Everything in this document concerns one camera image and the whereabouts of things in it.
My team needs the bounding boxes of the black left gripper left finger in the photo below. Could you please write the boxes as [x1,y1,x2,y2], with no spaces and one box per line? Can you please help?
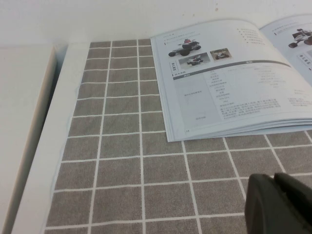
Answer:
[244,173,293,234]

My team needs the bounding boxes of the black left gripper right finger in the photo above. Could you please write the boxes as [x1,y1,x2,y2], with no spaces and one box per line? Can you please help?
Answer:
[273,172,312,234]

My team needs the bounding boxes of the white robot catalogue book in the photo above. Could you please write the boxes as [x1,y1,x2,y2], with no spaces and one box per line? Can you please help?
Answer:
[150,14,312,143]

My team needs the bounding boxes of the grey checked tablecloth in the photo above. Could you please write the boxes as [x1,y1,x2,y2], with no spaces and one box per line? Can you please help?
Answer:
[42,39,312,234]

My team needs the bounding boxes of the white side table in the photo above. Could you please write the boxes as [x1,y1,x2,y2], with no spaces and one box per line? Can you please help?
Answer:
[0,45,59,234]

